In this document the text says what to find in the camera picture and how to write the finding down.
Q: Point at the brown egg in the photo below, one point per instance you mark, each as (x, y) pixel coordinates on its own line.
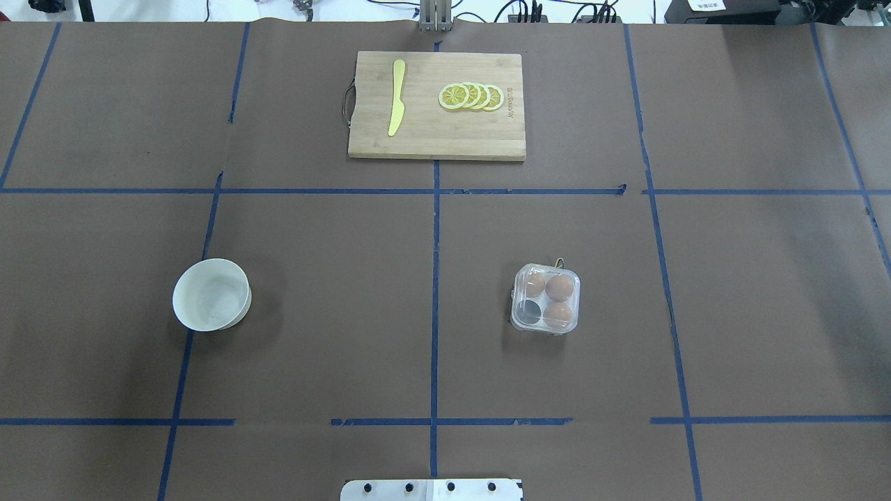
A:
(560, 287)
(534, 284)
(558, 316)

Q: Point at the white ceramic bowl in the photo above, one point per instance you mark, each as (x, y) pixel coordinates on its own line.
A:
(212, 295)

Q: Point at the yellow plastic knife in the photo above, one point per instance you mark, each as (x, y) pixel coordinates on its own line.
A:
(397, 105)

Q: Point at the clear plastic egg box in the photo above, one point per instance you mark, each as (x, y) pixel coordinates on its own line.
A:
(526, 314)

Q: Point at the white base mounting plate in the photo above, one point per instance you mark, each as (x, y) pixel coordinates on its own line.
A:
(433, 489)

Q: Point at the yellow lemon slice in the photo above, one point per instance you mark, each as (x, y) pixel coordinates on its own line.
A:
(473, 94)
(495, 98)
(483, 97)
(454, 96)

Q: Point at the wooden cutting board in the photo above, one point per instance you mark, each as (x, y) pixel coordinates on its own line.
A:
(429, 132)

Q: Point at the aluminium frame post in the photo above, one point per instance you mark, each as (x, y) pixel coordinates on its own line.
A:
(435, 15)

